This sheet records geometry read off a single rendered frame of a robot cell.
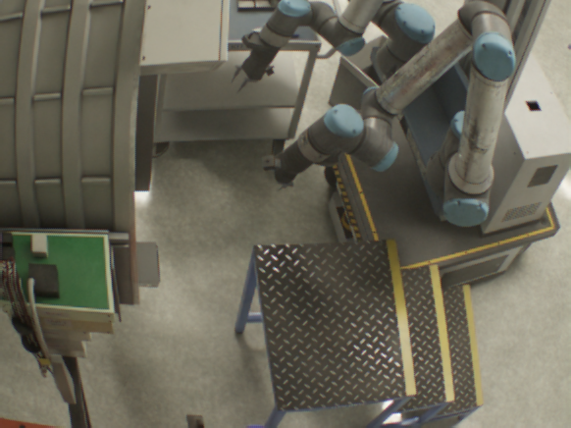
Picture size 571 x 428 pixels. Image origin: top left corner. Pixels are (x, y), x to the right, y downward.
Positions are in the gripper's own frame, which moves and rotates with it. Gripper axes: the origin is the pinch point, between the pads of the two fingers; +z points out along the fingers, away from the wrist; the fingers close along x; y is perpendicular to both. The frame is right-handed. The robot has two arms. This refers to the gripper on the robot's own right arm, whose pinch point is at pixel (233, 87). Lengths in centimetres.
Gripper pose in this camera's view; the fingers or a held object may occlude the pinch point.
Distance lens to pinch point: 255.4
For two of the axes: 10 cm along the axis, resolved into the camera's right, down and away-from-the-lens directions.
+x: -4.2, -7.2, 5.5
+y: 7.8, 0.1, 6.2
